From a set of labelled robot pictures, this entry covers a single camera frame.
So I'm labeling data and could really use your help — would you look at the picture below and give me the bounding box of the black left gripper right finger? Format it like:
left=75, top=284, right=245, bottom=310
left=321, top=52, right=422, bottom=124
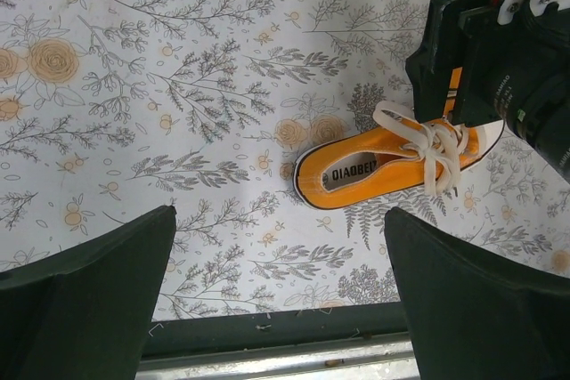
left=384, top=207, right=569, bottom=379

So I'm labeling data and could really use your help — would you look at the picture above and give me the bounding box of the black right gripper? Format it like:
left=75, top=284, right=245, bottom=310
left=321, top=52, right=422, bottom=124
left=405, top=0, right=569, bottom=179

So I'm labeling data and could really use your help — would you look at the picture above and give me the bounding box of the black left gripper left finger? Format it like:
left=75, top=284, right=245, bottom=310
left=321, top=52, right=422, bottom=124
left=1, top=206, right=176, bottom=379

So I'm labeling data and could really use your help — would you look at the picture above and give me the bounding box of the orange sneaker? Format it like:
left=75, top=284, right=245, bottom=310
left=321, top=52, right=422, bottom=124
left=293, top=93, right=505, bottom=210

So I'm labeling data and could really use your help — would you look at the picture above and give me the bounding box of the aluminium rail frame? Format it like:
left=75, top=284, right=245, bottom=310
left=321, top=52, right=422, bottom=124
left=136, top=303, right=419, bottom=379

